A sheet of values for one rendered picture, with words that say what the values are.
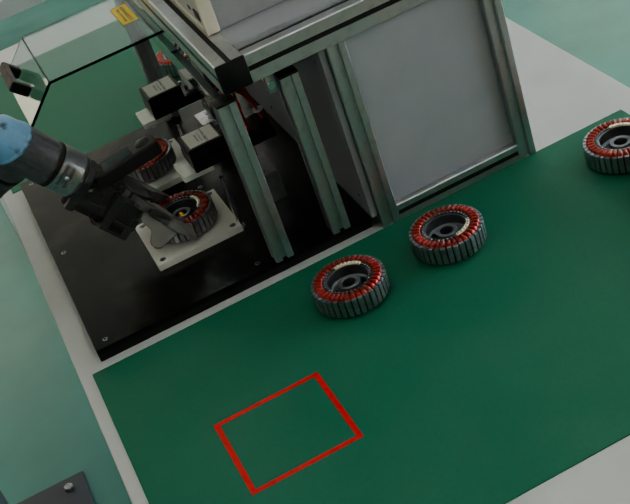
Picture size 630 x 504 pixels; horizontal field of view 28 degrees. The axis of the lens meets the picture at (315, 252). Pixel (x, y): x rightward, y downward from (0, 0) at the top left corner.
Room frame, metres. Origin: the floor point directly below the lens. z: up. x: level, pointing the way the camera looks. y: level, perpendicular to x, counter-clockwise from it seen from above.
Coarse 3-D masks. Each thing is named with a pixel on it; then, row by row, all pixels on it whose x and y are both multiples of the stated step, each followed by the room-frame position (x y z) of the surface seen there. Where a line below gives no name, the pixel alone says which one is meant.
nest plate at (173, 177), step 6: (174, 138) 2.12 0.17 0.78; (174, 144) 2.09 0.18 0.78; (174, 150) 2.07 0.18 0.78; (180, 150) 2.06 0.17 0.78; (180, 156) 2.04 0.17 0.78; (174, 168) 2.00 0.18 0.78; (168, 174) 1.99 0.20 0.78; (174, 174) 1.98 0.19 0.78; (156, 180) 1.99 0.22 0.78; (162, 180) 1.98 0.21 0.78; (168, 180) 1.97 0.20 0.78; (174, 180) 1.97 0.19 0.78; (180, 180) 1.97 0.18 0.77; (156, 186) 1.96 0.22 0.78; (162, 186) 1.96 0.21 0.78; (168, 186) 1.96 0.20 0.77
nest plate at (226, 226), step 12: (216, 204) 1.83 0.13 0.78; (228, 216) 1.78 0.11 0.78; (144, 228) 1.84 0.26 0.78; (216, 228) 1.76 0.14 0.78; (228, 228) 1.74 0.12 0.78; (240, 228) 1.74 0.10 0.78; (144, 240) 1.80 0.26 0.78; (192, 240) 1.75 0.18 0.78; (204, 240) 1.73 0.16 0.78; (216, 240) 1.73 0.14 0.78; (156, 252) 1.75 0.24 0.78; (168, 252) 1.74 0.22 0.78; (180, 252) 1.73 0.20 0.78; (192, 252) 1.72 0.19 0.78; (156, 264) 1.73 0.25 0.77; (168, 264) 1.71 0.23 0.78
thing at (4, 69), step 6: (0, 66) 2.04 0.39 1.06; (6, 66) 2.02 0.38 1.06; (12, 66) 2.04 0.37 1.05; (0, 72) 2.03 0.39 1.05; (6, 72) 2.00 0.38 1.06; (12, 72) 2.04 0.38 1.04; (18, 72) 2.04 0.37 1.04; (6, 78) 1.98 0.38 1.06; (12, 78) 1.96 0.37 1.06; (18, 78) 2.04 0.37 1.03; (6, 84) 1.97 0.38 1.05; (12, 84) 1.94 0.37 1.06; (18, 84) 1.95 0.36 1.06; (24, 84) 1.95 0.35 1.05; (12, 90) 1.94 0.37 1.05; (18, 90) 1.94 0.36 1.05; (24, 90) 1.95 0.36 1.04; (30, 90) 1.95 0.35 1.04
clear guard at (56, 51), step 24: (120, 0) 2.13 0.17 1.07; (72, 24) 2.10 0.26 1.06; (96, 24) 2.06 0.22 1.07; (120, 24) 2.02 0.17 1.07; (144, 24) 1.98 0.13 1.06; (24, 48) 2.08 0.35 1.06; (48, 48) 2.03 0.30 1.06; (72, 48) 1.99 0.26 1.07; (96, 48) 1.95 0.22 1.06; (120, 48) 1.92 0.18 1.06; (24, 72) 2.03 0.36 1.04; (48, 72) 1.93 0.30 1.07; (72, 72) 1.90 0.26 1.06; (24, 96) 1.97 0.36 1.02
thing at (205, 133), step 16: (208, 128) 1.83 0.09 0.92; (256, 128) 1.82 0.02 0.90; (272, 128) 1.80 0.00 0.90; (192, 144) 1.79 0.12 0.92; (208, 144) 1.78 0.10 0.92; (224, 144) 1.79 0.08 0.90; (256, 144) 1.79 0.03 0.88; (192, 160) 1.78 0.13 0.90; (208, 160) 1.78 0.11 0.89; (192, 176) 1.78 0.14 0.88
